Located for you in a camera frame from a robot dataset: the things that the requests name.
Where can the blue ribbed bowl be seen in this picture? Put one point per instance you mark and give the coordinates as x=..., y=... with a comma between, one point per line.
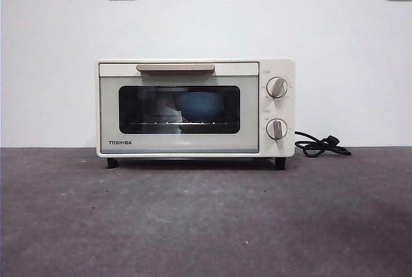
x=199, y=108

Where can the cream and beige oven knob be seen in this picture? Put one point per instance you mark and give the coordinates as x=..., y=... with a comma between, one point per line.
x=277, y=129
x=277, y=87

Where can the cream Toshiba toaster oven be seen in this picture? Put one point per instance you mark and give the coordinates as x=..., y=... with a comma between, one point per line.
x=280, y=149

